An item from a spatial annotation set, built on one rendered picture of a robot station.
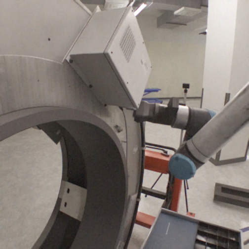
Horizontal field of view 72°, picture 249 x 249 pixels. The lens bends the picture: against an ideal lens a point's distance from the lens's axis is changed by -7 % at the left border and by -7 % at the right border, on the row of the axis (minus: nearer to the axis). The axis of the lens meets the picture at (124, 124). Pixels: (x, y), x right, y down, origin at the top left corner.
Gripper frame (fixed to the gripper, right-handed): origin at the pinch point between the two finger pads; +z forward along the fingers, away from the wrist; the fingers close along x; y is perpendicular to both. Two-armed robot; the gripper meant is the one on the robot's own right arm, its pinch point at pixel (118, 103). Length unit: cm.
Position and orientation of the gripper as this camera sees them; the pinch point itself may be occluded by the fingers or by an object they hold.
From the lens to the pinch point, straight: 65.9
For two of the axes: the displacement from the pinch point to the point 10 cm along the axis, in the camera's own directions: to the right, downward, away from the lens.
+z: -9.9, -1.5, -0.1
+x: 1.3, -8.9, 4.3
